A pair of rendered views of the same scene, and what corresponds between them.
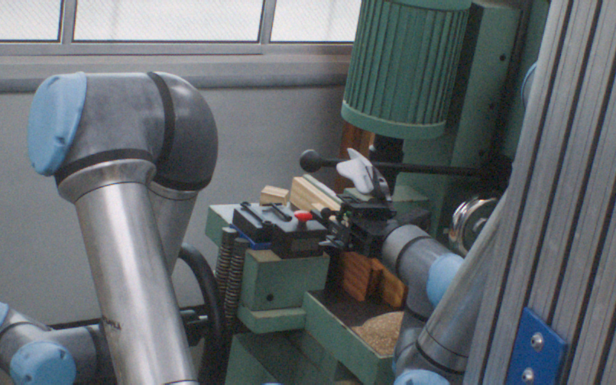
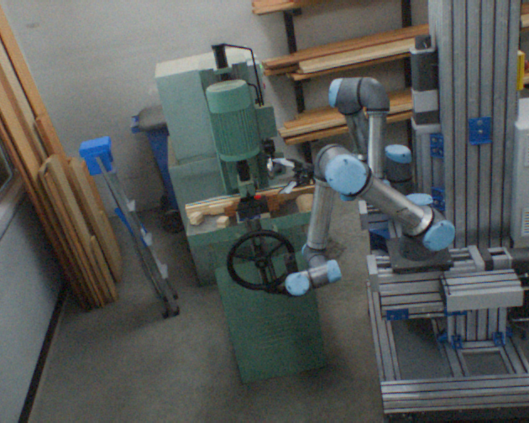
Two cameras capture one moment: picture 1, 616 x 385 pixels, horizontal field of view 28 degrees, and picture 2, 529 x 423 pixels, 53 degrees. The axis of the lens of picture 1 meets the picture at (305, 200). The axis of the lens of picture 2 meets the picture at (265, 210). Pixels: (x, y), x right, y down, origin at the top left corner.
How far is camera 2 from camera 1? 1.91 m
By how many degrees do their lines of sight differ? 53
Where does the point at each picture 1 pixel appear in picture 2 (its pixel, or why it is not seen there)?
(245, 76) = not seen: outside the picture
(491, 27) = not seen: hidden behind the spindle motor
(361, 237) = not seen: hidden behind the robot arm
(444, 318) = (379, 164)
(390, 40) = (244, 122)
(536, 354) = (479, 125)
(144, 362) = (417, 209)
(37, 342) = (328, 264)
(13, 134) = not seen: outside the picture
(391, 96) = (253, 140)
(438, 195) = (254, 168)
